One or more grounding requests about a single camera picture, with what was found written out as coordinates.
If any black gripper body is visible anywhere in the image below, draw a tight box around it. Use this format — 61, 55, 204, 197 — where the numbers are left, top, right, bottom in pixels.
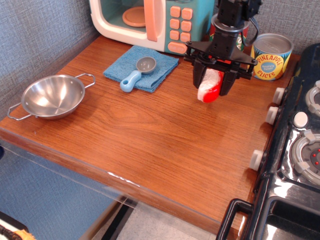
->
184, 26, 258, 79

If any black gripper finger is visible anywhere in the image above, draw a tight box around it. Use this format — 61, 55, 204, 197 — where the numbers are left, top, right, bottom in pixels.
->
193, 59, 207, 88
219, 70, 237, 96

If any red white toy apple slice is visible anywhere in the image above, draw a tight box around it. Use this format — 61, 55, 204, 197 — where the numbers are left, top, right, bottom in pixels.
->
197, 68, 224, 103

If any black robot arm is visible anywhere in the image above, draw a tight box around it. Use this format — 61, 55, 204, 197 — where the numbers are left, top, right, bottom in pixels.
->
184, 0, 262, 96

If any blue folded cloth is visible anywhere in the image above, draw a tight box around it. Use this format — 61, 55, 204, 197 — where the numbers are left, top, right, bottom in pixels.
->
103, 45, 179, 93

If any tomato sauce can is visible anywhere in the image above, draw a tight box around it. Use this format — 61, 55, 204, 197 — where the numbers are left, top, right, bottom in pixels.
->
209, 18, 249, 52

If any pineapple slices can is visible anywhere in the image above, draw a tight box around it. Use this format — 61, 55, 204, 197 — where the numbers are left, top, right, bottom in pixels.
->
250, 33, 294, 81

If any white stove knob top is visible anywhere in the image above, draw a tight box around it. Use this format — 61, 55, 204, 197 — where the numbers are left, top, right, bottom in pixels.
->
272, 87, 286, 105

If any white stove knob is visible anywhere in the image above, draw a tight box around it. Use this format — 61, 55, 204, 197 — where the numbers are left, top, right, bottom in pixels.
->
249, 149, 264, 172
265, 106, 279, 125
272, 87, 286, 105

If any teal toy microwave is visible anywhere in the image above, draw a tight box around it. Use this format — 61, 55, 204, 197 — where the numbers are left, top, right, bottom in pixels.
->
89, 0, 215, 55

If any blue grey toy scoop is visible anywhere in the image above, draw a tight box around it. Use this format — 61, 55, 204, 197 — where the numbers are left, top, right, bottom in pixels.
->
119, 56, 157, 93

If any white stove knob middle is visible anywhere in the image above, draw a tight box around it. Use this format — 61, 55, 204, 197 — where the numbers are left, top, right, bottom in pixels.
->
265, 106, 279, 125

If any orange microwave turntable plate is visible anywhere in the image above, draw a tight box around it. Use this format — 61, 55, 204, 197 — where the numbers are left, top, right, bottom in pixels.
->
122, 6, 146, 28

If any white round stove button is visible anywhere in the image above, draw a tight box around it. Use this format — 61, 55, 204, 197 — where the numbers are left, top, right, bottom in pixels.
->
293, 111, 308, 128

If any white stove knob bottom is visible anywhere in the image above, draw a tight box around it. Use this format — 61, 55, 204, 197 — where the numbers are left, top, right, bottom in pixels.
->
249, 149, 264, 172

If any grey stove burner rear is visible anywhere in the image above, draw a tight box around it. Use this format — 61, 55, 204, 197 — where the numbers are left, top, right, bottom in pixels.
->
305, 80, 320, 117

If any grey stove burner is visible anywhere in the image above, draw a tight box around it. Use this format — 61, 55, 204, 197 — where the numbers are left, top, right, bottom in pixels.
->
290, 130, 320, 186
305, 80, 320, 117

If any grey stove burner front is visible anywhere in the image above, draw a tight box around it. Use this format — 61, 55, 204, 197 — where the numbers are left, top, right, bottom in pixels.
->
290, 130, 320, 186

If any black toy stove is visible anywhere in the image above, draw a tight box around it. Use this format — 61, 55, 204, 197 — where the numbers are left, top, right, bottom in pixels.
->
238, 43, 320, 240

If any black oven door handle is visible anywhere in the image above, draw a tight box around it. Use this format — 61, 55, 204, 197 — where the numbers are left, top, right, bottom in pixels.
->
216, 198, 254, 240

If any steel bowl with handles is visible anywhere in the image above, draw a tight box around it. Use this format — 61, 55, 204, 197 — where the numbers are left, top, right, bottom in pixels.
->
7, 73, 96, 121

